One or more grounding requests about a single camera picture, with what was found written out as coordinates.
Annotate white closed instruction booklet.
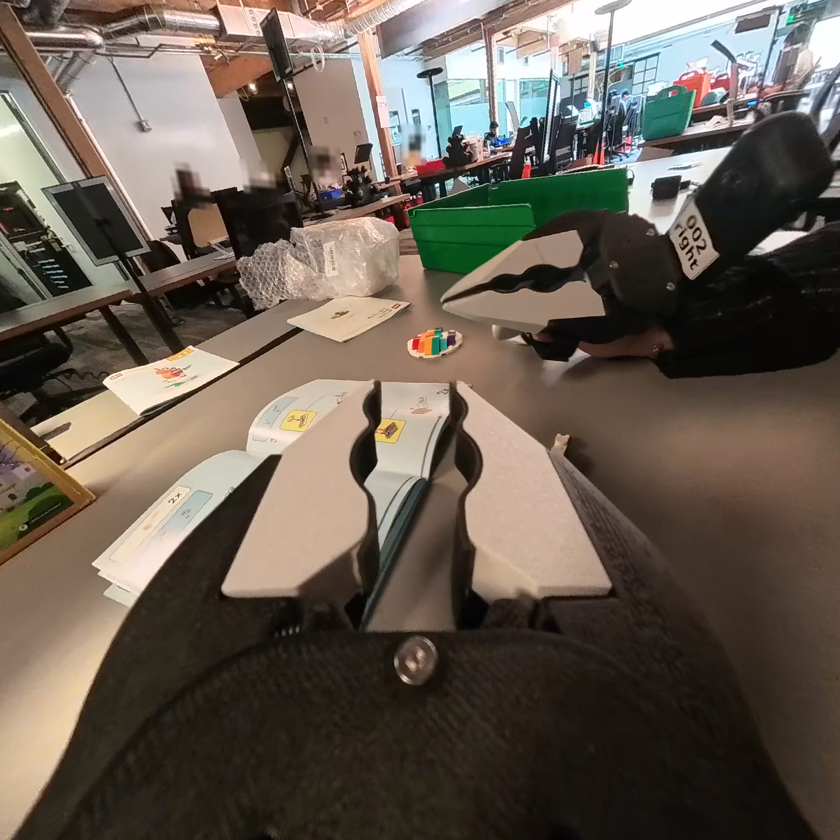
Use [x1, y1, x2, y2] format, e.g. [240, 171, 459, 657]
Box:
[287, 295, 411, 343]

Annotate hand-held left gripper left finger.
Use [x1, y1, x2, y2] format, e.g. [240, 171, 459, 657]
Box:
[222, 379, 383, 601]

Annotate clear bubble wrap bag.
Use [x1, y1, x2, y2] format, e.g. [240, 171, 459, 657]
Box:
[236, 217, 400, 311]

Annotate open lego instruction booklet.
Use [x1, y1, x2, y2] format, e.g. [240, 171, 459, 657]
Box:
[92, 377, 473, 608]

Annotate empty green plastic bin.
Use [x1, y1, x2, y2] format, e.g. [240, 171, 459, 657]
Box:
[489, 167, 630, 231]
[408, 202, 536, 273]

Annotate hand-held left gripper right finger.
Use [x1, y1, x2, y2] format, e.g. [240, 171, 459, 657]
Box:
[451, 381, 613, 603]

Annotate black hanging monitor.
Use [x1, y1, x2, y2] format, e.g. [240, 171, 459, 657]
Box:
[259, 10, 294, 83]

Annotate person's right hand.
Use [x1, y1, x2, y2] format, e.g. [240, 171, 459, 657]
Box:
[579, 329, 672, 360]

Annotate black screen on floor stand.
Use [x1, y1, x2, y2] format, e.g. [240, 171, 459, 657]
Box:
[42, 176, 188, 355]

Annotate black office chair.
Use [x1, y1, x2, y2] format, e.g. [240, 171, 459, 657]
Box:
[213, 187, 303, 258]

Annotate brown wooden desk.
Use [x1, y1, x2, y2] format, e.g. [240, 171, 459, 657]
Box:
[134, 249, 240, 309]
[0, 285, 135, 368]

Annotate silver air duct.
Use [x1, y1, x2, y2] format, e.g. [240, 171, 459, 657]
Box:
[26, 7, 224, 53]

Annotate instruction booklet with red figure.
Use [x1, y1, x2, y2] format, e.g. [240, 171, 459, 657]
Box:
[103, 346, 240, 417]

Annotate green tote bag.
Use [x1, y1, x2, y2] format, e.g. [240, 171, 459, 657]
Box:
[640, 85, 697, 142]

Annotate rainbow lego assembly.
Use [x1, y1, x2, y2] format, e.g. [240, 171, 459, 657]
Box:
[407, 326, 464, 361]

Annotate yellow lego set box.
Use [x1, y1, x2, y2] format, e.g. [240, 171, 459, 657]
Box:
[0, 416, 96, 565]

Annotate person's right forearm dark sleeve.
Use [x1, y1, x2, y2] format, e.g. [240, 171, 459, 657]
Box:
[656, 220, 840, 380]

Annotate black equipment rack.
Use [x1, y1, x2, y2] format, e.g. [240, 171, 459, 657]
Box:
[0, 182, 93, 296]

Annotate black floor lamp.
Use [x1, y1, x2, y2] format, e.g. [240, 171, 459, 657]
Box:
[594, 0, 624, 165]
[423, 66, 450, 161]

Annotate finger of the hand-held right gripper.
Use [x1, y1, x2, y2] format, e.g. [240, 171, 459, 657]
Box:
[441, 274, 609, 341]
[441, 232, 592, 303]

